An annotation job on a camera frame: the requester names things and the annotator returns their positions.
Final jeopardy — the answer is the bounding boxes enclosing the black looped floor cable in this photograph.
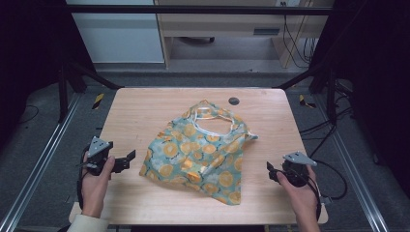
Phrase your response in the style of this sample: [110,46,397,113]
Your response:
[311,159,349,201]

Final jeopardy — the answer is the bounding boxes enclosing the thin black floor cable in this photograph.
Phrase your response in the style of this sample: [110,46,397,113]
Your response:
[18,104,41,126]

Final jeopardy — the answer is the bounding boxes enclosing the black horizontal frame bar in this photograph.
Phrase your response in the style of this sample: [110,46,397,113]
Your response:
[64,4,334,16]

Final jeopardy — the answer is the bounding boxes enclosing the yellow-handled tool right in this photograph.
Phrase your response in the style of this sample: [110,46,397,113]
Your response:
[298,94,317,109]

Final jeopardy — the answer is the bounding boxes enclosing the black metal frame stand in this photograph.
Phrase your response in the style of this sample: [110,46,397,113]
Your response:
[276,63,338,126]
[57,60,125,124]

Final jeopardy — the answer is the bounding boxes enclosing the aluminium floor rail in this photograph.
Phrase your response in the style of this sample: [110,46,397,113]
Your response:
[0,93,82,232]
[312,95,392,232]

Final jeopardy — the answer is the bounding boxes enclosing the black curtain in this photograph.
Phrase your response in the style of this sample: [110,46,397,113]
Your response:
[308,0,410,197]
[0,0,98,153]

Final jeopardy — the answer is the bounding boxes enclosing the yellow black tape strip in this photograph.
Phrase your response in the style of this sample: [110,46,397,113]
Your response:
[92,92,105,110]

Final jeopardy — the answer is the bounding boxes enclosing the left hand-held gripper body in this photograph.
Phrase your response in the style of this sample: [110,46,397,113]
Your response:
[83,135,114,177]

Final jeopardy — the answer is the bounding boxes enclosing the person's right hand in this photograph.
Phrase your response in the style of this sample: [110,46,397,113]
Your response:
[276,164,321,217]

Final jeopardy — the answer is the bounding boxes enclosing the left hand-held gripper cable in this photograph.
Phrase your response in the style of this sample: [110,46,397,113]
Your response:
[75,145,91,211]

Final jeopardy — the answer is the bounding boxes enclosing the black floor cable bundle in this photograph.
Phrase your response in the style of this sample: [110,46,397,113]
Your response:
[298,80,356,160]

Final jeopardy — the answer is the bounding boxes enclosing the right hand-held gripper cable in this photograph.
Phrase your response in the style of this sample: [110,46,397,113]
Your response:
[274,169,323,221]

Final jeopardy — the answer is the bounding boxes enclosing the teal orange-print cloth bag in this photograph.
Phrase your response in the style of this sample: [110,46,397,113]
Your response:
[138,99,259,206]

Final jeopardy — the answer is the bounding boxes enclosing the hanging black desk cables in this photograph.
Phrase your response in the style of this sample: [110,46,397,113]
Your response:
[281,2,318,70]

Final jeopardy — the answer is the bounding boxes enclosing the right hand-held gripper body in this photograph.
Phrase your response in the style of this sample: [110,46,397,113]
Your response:
[278,151,318,189]

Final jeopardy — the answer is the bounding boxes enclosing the white cabinet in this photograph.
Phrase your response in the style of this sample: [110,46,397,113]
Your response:
[65,0,165,64]

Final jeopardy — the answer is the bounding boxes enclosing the hand-held gripper cable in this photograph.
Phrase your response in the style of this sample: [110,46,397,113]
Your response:
[274,169,323,221]
[75,145,91,211]

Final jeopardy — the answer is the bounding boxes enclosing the person's left hand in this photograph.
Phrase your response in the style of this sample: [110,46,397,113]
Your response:
[80,152,116,218]

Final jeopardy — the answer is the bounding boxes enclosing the light wooden desk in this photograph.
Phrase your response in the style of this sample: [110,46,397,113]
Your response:
[154,0,335,70]

